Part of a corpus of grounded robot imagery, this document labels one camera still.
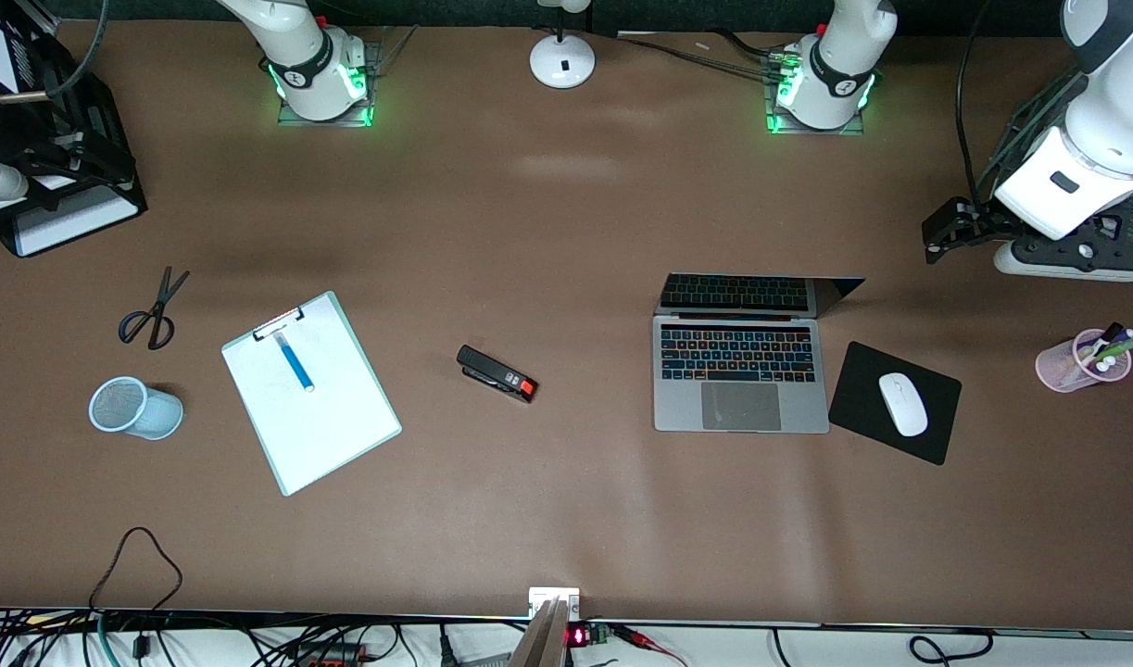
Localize red wire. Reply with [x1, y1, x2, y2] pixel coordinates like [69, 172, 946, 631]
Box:
[612, 625, 689, 667]

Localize blue marker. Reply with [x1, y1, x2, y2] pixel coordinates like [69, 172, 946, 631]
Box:
[272, 332, 316, 393]

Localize black perforated mount plate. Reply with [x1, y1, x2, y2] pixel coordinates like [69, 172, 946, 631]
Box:
[1011, 199, 1133, 270]

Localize black cable tangle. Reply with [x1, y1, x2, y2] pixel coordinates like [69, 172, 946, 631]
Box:
[0, 607, 511, 667]

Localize black stapler with red end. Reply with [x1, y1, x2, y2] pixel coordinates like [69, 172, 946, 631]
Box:
[456, 345, 538, 405]

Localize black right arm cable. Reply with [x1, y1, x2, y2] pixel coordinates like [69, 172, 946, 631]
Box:
[61, 0, 110, 98]

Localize black coiled cable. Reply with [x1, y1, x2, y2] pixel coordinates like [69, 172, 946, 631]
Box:
[909, 630, 995, 666]

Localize wooden bar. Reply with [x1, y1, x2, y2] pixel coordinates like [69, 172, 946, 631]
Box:
[509, 598, 572, 667]

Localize small white box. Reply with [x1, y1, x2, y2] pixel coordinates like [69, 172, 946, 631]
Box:
[528, 587, 581, 620]

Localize silver laptop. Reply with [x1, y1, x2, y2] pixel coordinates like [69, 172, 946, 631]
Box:
[652, 272, 866, 434]

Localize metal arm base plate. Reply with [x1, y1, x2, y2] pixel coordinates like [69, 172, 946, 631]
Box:
[277, 39, 382, 128]
[765, 79, 868, 137]

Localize white computer mouse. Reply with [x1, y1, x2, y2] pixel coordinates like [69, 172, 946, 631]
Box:
[877, 372, 929, 438]

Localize black cables on table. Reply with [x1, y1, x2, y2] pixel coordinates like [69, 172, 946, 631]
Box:
[612, 32, 782, 75]

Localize green marker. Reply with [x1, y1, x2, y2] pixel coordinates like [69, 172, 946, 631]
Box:
[1085, 333, 1133, 365]

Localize pink pen cup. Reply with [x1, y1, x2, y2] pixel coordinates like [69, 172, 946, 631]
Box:
[1035, 329, 1133, 394]

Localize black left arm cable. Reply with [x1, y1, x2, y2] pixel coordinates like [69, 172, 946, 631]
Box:
[955, 0, 995, 205]

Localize white paper sheet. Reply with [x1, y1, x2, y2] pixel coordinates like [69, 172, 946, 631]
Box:
[223, 298, 396, 492]

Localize black mouse pad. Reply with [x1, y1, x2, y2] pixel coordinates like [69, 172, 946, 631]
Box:
[827, 341, 963, 467]

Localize black handled scissors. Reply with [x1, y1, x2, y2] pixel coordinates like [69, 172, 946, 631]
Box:
[118, 267, 191, 351]

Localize black document tray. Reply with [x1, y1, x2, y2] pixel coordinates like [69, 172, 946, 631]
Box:
[0, 0, 148, 258]

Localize green clipboard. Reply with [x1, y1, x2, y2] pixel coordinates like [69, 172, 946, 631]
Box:
[220, 290, 403, 497]

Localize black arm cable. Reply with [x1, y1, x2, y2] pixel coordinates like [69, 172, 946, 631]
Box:
[955, 0, 995, 205]
[61, 0, 110, 98]

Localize white round lamp base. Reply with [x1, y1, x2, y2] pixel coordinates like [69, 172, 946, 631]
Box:
[529, 0, 597, 90]

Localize thin black looped cable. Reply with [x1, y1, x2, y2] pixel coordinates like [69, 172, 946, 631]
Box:
[89, 526, 184, 614]

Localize blue mesh pen cup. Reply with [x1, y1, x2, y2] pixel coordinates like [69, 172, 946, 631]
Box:
[88, 376, 184, 441]

